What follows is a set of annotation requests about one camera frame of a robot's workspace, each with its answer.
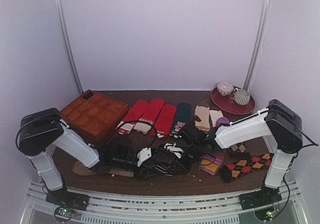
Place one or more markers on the red sock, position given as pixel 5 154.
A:
pixel 150 115
pixel 135 112
pixel 165 120

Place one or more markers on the purple yellow sock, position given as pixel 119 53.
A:
pixel 211 163

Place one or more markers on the brown argyle sock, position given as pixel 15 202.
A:
pixel 237 149

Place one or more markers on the right aluminium frame post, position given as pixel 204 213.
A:
pixel 257 50

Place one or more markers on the striped grey cup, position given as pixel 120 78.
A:
pixel 242 97

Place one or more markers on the patterned white bowl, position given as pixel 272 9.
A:
pixel 224 88

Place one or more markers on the tan sock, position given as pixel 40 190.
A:
pixel 79 169

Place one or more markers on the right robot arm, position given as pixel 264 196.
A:
pixel 276 120

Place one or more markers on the black orange argyle sock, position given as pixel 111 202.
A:
pixel 246 165

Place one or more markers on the red sock left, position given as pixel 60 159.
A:
pixel 135 112

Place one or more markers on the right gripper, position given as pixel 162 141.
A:
pixel 186 133

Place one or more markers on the purple magenta sock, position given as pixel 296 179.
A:
pixel 222 120

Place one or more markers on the dark green reindeer sock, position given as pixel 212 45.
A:
pixel 182 117

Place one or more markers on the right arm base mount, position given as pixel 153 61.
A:
pixel 263 202

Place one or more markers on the aluminium frame post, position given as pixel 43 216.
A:
pixel 257 50
pixel 67 45

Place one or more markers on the orange divided organizer tray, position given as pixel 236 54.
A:
pixel 94 115

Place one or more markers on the black white striped sock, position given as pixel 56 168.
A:
pixel 163 169

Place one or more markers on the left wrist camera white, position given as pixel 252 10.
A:
pixel 143 155

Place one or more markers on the left aluminium frame post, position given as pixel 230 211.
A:
pixel 67 45

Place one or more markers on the dark red plate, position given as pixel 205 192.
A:
pixel 227 103

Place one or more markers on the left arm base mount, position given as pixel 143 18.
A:
pixel 67 203

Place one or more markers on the red sock middle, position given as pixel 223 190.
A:
pixel 150 115

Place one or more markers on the cream short sock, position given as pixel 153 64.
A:
pixel 215 114

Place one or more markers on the beige striped sock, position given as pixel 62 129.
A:
pixel 202 116

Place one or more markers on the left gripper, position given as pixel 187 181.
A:
pixel 143 174

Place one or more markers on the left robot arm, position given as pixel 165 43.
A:
pixel 43 129

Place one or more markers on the red sock right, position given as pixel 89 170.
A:
pixel 165 120

